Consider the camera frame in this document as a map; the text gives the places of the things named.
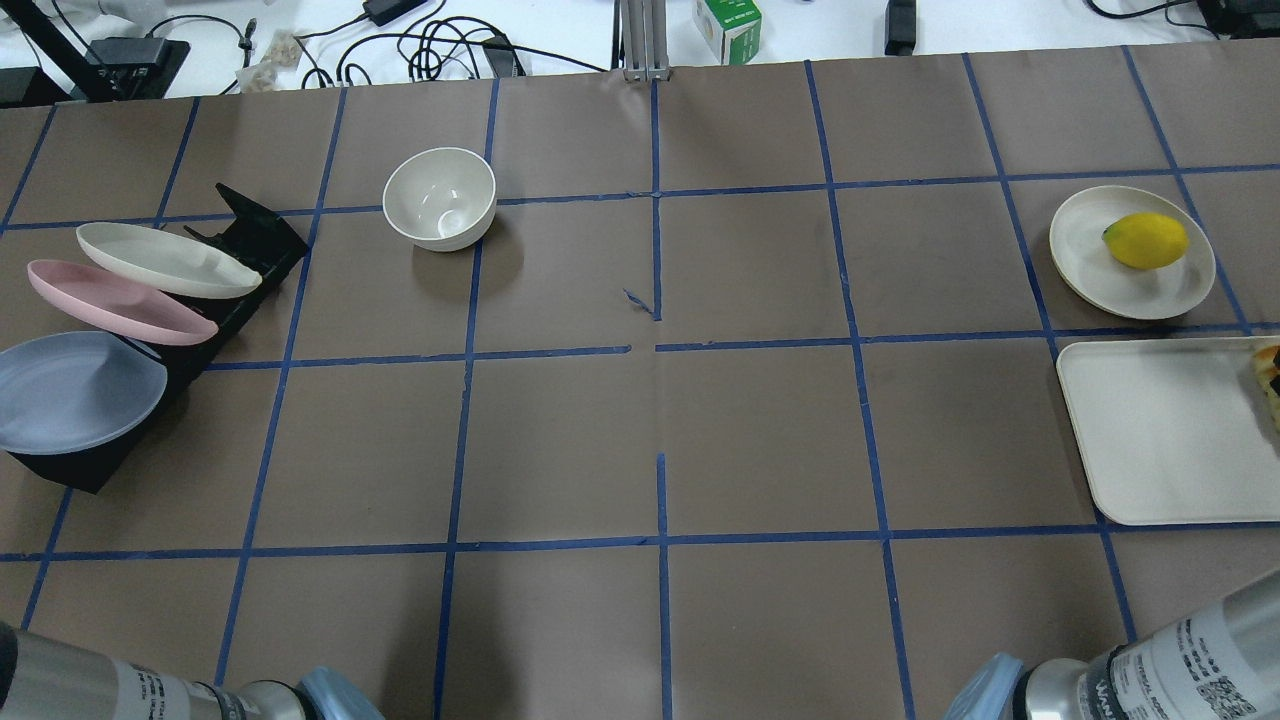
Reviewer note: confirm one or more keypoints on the black power adapter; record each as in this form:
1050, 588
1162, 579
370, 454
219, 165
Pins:
383, 12

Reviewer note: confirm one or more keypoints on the green white box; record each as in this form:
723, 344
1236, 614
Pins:
732, 29

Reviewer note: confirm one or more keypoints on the cream rectangular tray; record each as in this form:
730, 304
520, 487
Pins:
1173, 431

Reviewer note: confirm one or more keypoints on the black plate rack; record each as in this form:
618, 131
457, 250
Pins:
261, 240

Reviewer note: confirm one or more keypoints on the blue plate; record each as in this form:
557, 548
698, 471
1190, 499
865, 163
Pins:
71, 391

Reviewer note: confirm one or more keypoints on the bread piece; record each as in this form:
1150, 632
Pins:
1265, 366

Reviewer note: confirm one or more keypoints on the cream plate in rack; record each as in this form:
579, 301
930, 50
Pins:
166, 261

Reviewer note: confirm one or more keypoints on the aluminium frame post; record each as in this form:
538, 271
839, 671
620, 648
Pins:
639, 46

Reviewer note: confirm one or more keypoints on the white ceramic bowl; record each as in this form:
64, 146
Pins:
442, 200

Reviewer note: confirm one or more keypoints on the cream plate with lemon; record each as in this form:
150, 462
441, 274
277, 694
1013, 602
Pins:
1090, 268

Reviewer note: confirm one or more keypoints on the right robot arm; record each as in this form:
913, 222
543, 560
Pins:
1221, 662

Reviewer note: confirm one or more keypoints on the black device on stand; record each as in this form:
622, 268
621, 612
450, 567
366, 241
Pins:
103, 48

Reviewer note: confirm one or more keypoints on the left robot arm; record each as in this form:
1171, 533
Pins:
45, 679

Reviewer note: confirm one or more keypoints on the yellow lemon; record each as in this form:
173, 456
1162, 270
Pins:
1146, 241

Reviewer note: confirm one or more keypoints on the pink plate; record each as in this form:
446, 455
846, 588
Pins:
117, 304

